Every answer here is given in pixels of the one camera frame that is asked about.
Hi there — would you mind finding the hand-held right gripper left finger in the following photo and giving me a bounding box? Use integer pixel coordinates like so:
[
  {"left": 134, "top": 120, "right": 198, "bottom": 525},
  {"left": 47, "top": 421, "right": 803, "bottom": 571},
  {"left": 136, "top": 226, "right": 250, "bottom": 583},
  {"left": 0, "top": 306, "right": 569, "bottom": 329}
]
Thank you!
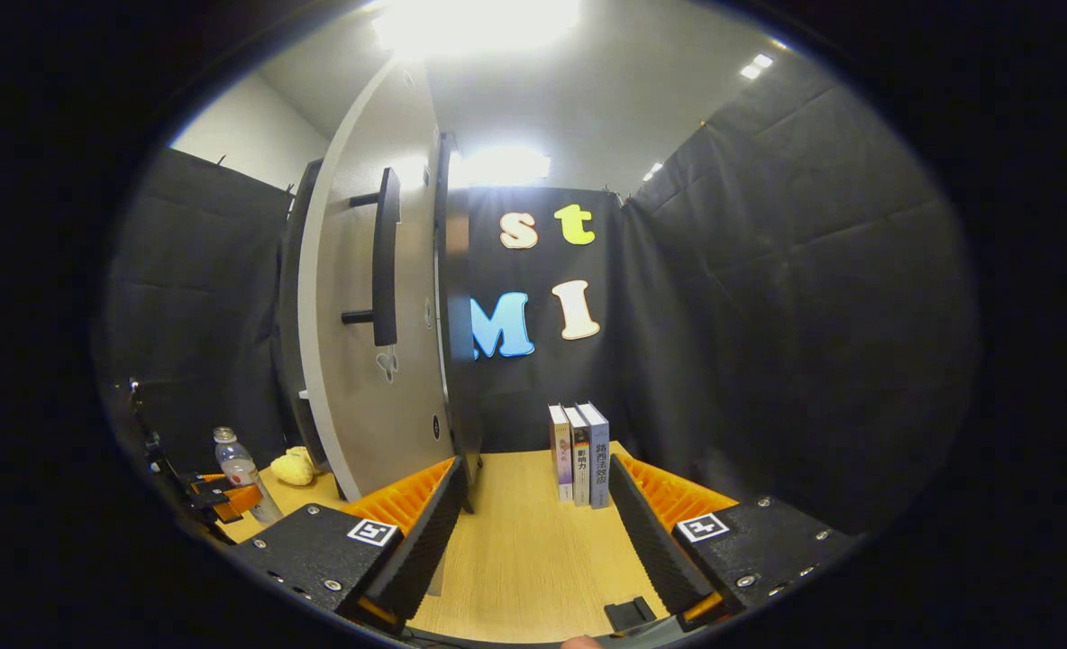
[{"left": 227, "top": 455, "right": 469, "bottom": 632}]

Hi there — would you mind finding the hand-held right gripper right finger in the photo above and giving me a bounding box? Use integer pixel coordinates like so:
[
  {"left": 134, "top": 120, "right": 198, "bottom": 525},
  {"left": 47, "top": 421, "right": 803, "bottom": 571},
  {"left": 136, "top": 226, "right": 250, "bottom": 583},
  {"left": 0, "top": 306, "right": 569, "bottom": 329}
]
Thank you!
[{"left": 607, "top": 453, "right": 859, "bottom": 632}]

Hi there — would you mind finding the clear plastic bottle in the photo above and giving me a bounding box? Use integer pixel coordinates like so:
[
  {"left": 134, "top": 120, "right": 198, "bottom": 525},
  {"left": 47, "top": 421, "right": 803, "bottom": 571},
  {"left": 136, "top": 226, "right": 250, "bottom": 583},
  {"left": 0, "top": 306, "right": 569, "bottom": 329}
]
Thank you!
[{"left": 212, "top": 426, "right": 284, "bottom": 526}]

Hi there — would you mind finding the light grey cabinet door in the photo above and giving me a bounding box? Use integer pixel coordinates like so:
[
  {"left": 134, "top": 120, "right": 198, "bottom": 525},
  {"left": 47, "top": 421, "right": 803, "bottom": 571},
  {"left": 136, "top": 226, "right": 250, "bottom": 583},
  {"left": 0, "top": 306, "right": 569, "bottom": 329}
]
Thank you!
[{"left": 297, "top": 54, "right": 462, "bottom": 503}]

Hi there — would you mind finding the black cabinet door handle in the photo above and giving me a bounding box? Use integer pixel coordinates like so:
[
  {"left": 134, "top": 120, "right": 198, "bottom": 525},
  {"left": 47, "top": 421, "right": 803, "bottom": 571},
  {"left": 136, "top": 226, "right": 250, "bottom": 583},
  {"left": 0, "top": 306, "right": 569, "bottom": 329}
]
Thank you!
[{"left": 342, "top": 167, "right": 402, "bottom": 348}]

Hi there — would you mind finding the cream plush toy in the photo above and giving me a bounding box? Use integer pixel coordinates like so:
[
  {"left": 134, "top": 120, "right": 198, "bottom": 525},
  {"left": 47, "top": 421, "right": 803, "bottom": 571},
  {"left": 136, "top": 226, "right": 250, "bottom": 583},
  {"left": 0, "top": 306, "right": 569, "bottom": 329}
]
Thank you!
[{"left": 269, "top": 446, "right": 316, "bottom": 488}]

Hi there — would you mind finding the grey blue book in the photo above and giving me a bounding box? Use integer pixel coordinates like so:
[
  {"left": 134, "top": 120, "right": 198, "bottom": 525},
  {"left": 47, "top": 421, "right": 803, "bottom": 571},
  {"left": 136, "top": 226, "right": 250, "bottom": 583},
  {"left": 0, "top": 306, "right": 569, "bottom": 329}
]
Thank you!
[{"left": 575, "top": 401, "right": 611, "bottom": 510}]

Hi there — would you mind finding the white spine book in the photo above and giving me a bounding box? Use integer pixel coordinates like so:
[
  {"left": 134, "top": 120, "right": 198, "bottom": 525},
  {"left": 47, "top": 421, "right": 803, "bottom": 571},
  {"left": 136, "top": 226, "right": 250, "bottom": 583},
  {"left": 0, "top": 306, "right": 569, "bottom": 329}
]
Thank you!
[{"left": 562, "top": 406, "right": 593, "bottom": 507}]

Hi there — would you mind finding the black backdrop cloth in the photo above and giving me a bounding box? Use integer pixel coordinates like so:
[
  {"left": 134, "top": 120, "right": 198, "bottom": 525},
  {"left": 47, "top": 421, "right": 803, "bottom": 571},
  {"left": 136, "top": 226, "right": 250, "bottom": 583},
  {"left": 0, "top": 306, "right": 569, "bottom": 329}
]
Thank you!
[{"left": 92, "top": 86, "right": 980, "bottom": 533}]

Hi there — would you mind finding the large ceiling light panel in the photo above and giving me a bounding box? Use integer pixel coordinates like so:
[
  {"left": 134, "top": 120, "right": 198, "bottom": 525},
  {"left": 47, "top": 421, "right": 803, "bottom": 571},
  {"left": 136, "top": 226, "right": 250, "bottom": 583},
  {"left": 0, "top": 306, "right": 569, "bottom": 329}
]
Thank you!
[{"left": 373, "top": 0, "right": 581, "bottom": 55}]

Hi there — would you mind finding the small black flat bracket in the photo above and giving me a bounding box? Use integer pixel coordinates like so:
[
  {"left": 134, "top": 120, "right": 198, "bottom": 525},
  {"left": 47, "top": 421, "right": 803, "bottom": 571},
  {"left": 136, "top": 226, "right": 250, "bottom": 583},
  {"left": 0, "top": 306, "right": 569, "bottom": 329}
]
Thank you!
[{"left": 604, "top": 595, "right": 659, "bottom": 633}]

